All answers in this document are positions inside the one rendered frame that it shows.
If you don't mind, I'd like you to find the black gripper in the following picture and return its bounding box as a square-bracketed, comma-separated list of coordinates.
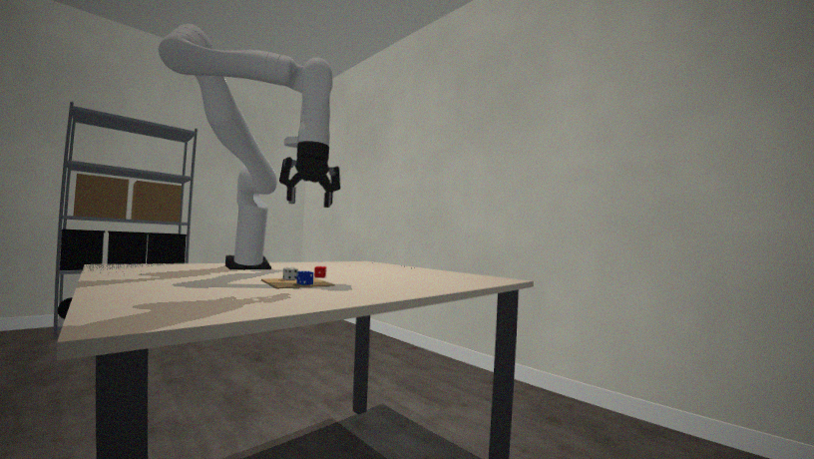
[279, 141, 340, 208]

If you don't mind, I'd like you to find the blue die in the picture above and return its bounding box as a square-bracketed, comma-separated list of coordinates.
[296, 271, 313, 285]

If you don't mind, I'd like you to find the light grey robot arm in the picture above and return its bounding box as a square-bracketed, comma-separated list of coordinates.
[159, 24, 332, 265]

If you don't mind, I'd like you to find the tan mat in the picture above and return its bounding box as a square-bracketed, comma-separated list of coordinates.
[261, 278, 335, 288]

